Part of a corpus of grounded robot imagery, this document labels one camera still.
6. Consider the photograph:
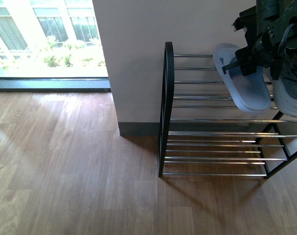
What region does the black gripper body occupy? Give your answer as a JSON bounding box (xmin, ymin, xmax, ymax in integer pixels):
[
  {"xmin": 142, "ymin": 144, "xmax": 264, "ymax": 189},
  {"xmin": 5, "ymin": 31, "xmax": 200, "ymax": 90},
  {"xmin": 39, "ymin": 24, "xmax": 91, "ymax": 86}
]
[{"xmin": 222, "ymin": 0, "xmax": 297, "ymax": 80}]

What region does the grey knit sneaker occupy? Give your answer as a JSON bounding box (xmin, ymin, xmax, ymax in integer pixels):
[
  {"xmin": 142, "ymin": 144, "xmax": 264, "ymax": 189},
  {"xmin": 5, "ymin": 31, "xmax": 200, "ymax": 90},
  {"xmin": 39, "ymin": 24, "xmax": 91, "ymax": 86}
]
[{"xmin": 272, "ymin": 63, "xmax": 297, "ymax": 118}]

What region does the white slide sandal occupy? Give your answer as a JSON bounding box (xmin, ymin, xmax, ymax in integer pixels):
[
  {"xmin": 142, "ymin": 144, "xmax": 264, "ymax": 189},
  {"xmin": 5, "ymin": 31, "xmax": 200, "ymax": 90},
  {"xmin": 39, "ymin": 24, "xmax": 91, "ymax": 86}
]
[{"xmin": 213, "ymin": 43, "xmax": 271, "ymax": 115}]

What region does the black metal shoe rack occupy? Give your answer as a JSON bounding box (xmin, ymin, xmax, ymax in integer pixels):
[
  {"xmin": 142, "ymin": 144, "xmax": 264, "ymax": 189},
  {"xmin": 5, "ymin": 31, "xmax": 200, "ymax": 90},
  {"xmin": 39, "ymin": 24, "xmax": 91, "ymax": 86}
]
[{"xmin": 159, "ymin": 42, "xmax": 297, "ymax": 178}]

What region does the window frame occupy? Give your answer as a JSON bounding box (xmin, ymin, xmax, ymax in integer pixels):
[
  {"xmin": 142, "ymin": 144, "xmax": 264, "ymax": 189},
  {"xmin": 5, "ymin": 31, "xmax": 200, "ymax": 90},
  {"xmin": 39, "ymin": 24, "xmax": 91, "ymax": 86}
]
[{"xmin": 0, "ymin": 76, "xmax": 111, "ymax": 93}]

